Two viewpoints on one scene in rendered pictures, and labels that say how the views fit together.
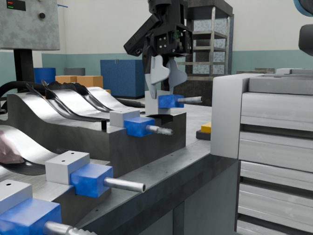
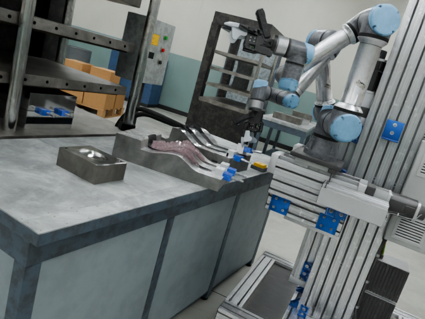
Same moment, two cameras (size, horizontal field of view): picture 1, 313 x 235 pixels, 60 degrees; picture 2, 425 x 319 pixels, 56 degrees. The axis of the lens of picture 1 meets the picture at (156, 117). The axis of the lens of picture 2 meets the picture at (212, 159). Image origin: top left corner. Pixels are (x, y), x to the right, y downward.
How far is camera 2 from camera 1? 1.52 m
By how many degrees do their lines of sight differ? 11
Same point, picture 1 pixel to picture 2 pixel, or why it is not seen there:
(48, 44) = (157, 81)
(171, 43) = (255, 128)
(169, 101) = (248, 150)
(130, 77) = not seen: hidden behind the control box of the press
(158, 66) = (247, 135)
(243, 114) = (276, 163)
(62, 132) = (205, 152)
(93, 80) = (111, 77)
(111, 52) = not seen: hidden behind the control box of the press
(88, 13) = not seen: outside the picture
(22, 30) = (147, 71)
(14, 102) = (177, 132)
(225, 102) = (273, 159)
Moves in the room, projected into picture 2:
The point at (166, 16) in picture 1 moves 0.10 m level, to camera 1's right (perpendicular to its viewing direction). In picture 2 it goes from (255, 115) to (273, 119)
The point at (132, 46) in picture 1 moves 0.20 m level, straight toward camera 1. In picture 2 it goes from (237, 122) to (248, 130)
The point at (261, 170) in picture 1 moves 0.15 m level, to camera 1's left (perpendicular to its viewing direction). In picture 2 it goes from (277, 176) to (246, 169)
